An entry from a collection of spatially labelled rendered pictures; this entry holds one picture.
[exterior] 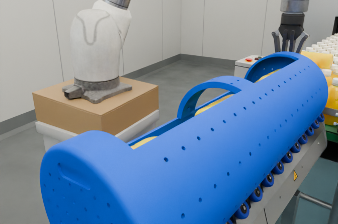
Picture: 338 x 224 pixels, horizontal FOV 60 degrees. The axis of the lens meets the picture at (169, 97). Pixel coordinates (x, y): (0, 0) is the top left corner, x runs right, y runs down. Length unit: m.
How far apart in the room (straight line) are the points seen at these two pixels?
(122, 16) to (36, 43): 2.47
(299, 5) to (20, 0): 2.85
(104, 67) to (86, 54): 0.07
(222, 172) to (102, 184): 0.21
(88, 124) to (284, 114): 0.57
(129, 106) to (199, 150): 0.53
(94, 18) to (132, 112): 0.32
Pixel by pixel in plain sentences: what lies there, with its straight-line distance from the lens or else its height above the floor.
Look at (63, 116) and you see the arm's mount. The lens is 1.02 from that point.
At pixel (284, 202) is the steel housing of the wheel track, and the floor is 0.85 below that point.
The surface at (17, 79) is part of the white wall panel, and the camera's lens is 3.47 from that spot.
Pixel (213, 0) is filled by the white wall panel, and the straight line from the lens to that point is 5.74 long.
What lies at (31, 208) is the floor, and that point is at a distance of 2.39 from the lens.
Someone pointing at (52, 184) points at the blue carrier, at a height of 1.14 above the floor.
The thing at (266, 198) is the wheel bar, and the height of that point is 0.92.
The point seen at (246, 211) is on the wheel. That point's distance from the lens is 0.75.
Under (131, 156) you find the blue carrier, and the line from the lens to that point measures 0.42.
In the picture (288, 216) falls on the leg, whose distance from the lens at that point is 1.47.
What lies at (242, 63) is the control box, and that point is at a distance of 1.49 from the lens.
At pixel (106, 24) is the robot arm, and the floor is 1.34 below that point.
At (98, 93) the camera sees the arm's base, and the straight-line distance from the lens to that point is 0.99.
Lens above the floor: 1.45
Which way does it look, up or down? 21 degrees down
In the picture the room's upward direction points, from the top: straight up
